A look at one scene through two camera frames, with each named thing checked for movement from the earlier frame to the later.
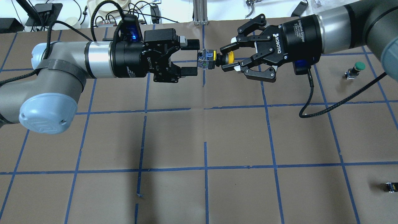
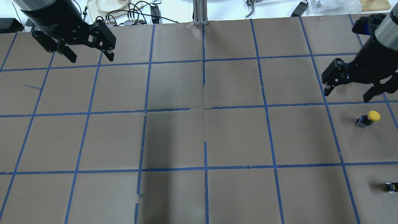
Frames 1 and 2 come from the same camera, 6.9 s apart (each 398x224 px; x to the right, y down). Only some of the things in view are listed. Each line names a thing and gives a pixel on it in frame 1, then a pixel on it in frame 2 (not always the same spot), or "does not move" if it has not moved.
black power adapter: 299,9 does not move
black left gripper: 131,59 to 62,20
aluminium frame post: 200,10 does not move
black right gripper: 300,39 to 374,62
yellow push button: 209,58 to 365,120
